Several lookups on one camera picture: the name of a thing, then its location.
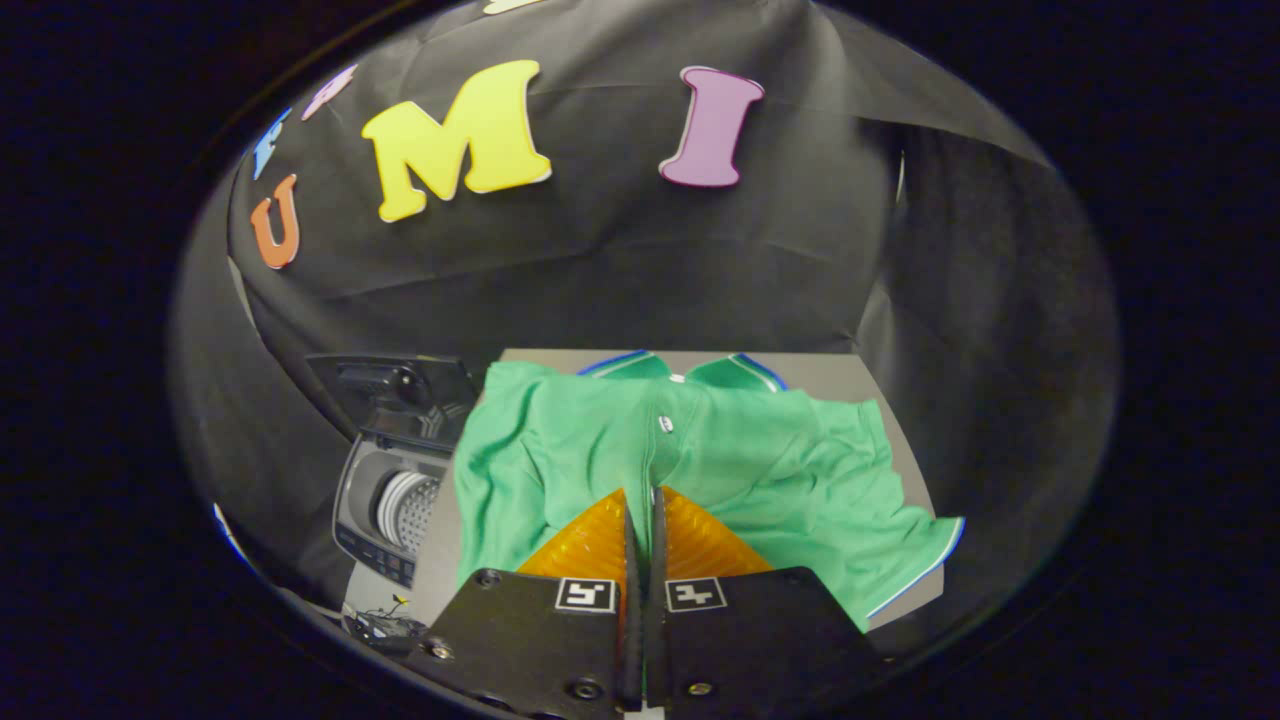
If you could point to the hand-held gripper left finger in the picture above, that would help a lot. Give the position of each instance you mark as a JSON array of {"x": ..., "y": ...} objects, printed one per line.
[{"x": 540, "y": 640}]

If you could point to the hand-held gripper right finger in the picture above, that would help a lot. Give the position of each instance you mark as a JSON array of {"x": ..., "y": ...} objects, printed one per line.
[{"x": 760, "y": 640}]

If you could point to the green polo shirt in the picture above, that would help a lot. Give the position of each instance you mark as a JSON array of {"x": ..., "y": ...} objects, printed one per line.
[{"x": 780, "y": 470}]

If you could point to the grey washing machine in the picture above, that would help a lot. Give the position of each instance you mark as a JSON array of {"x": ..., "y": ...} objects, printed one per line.
[{"x": 360, "y": 510}]

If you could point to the dark washing machine lid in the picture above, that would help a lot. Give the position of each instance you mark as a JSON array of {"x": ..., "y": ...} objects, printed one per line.
[{"x": 400, "y": 390}]

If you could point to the beige cabinet with dark top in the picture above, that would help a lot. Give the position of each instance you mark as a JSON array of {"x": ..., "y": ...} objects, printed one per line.
[{"x": 835, "y": 375}]

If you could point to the white and blue object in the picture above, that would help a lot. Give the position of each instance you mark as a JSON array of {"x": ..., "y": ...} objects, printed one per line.
[{"x": 232, "y": 535}]

